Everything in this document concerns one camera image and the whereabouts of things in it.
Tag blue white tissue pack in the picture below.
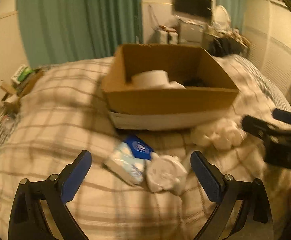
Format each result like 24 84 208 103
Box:
104 136 154 186

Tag small brown cardboard box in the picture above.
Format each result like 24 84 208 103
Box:
0 68 44 113

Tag white tape roll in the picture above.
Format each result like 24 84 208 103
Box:
131 70 170 89

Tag black wall television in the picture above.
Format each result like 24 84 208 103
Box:
174 0 212 18

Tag white round plastic gadget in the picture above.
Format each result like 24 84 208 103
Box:
145 152 188 196

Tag large open cardboard box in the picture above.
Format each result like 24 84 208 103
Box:
101 44 239 131

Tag white fluffy cloth bundle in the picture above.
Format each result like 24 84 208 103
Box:
190 118 247 151

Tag white paper in box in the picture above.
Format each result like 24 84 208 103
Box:
162 81 185 89

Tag silver mini fridge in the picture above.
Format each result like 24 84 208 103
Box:
178 22 204 43

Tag white suitcase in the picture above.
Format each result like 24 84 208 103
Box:
156 29 178 44

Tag green white carton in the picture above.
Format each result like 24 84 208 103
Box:
11 64 35 85

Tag white slatted wardrobe door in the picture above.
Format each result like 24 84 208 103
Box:
242 0 291 95

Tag black clothes on chair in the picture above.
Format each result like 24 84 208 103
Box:
207 36 252 57

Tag white oval vanity mirror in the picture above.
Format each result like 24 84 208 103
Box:
212 5 231 31

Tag clear plastic bottle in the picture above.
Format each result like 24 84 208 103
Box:
2 114 16 131

